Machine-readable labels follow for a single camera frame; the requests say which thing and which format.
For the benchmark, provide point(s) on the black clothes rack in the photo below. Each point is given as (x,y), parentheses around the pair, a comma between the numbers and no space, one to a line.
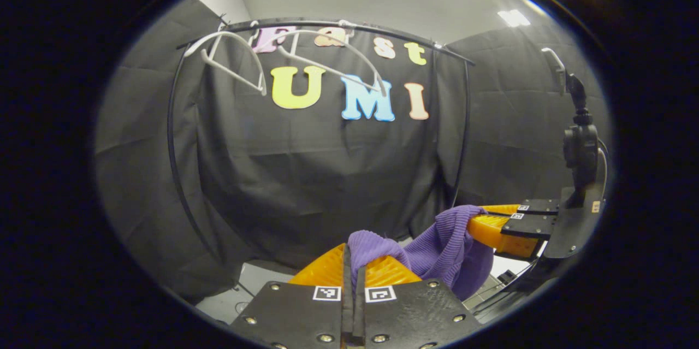
(295,21)

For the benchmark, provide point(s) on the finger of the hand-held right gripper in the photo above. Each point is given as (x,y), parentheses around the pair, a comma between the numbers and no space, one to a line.
(502,237)
(538,206)

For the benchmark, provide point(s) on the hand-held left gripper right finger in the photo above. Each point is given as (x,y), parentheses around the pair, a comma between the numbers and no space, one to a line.
(415,313)

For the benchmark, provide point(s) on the purple ribbed jacket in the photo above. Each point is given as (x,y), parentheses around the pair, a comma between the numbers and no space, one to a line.
(437,253)

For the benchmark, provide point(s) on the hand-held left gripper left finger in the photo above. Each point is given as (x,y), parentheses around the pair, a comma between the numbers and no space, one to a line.
(295,313)

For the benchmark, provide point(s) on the white clothes hanger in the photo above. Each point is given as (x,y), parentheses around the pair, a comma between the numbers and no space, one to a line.
(191,50)
(380,87)

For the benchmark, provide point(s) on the ceiling light panel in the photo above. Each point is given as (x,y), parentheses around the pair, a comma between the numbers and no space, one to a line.
(513,17)

